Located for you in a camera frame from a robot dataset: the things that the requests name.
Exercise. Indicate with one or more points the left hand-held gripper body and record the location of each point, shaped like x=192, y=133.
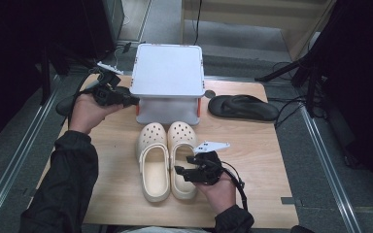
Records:
x=105, y=92

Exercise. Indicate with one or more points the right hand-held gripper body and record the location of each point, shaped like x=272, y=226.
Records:
x=210, y=168

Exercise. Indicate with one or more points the cream clog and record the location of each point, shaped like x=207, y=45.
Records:
x=153, y=174
x=183, y=132

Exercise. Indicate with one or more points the black flip-flop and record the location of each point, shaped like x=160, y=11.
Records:
x=243, y=108
x=64, y=106

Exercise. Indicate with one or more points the white two-tier shoe rack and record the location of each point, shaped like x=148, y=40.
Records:
x=168, y=71

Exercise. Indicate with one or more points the person's left hand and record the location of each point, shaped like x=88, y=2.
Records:
x=89, y=113

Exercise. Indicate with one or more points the person's right hand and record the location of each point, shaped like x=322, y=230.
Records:
x=218, y=195

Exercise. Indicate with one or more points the small black plug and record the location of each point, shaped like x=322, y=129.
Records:
x=127, y=47

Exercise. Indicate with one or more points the black metal stand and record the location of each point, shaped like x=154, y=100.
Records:
x=45, y=81

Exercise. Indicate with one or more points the round grey table grommet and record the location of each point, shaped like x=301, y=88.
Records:
x=210, y=94

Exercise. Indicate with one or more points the dark grey cabinet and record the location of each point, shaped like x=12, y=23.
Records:
x=115, y=19

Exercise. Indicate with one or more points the black curtain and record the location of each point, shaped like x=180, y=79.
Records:
x=362, y=81
x=13, y=48

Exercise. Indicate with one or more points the black rounded object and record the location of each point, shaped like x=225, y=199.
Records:
x=302, y=229

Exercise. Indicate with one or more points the black tripod stand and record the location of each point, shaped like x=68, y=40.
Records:
x=281, y=69

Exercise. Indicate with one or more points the metal floor rail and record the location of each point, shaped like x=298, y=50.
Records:
x=19, y=152
x=330, y=168

